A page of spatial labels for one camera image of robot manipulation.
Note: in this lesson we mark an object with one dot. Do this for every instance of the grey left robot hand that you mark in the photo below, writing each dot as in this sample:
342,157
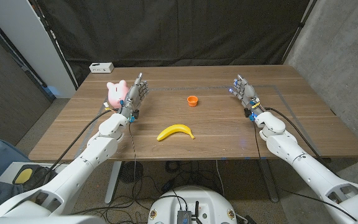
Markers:
132,96

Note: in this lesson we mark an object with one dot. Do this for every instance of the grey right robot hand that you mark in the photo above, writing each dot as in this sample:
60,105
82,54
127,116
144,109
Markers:
248,93

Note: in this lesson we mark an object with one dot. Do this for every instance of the pink plastic piggy bank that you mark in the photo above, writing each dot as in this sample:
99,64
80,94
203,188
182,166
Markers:
115,93

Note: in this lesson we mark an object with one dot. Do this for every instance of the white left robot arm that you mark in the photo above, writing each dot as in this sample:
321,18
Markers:
98,149

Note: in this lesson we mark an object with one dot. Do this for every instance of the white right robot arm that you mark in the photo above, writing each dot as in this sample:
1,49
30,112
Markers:
287,149

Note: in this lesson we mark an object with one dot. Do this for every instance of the yellow toy banana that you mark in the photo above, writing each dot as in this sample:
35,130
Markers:
174,129

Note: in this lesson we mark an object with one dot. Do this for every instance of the small orange cup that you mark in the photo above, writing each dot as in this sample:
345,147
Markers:
192,101

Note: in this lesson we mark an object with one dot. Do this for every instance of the white power strip box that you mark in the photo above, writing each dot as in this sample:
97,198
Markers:
101,67

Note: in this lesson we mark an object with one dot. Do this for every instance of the black round floor fan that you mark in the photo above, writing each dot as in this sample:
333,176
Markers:
130,171

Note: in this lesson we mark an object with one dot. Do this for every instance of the black backdrop curtain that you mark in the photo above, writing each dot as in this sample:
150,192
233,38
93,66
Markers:
172,31

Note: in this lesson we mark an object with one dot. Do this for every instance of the black backdrop stand pole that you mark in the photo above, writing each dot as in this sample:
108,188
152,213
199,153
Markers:
47,31
299,30

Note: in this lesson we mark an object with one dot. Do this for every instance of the white table leg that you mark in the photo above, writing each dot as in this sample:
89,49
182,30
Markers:
113,183

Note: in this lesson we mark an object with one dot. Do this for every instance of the grey table leg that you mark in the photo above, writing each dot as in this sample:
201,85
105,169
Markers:
270,186

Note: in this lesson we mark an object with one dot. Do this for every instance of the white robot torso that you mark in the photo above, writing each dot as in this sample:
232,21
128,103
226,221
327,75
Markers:
194,199

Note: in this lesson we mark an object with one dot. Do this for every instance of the tall white panel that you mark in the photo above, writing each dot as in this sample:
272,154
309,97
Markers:
20,31

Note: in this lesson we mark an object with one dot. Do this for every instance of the white pedal platform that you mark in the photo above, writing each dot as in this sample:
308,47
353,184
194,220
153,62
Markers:
9,169

